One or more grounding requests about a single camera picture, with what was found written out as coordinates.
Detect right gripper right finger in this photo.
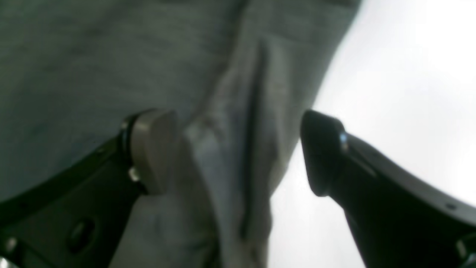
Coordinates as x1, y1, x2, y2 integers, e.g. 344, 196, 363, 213
300, 110, 476, 268

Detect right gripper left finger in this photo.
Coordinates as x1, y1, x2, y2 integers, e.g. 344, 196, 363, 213
1, 109, 179, 268

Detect dark grey T-shirt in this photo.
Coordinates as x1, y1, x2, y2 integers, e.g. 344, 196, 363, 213
1, 0, 362, 268

